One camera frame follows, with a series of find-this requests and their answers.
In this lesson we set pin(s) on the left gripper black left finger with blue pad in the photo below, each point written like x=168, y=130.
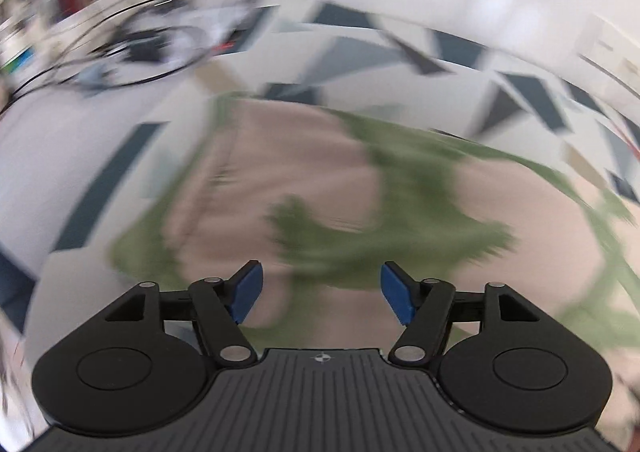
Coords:
x=200, y=324

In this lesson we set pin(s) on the geometric patterned bed sheet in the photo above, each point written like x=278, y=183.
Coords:
x=340, y=60

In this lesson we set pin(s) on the white wall socket panel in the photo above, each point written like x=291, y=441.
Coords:
x=611, y=51

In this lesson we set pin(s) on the green beige patterned garment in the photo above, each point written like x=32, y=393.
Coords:
x=323, y=198

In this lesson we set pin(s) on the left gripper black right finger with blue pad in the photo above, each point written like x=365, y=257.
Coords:
x=428, y=309

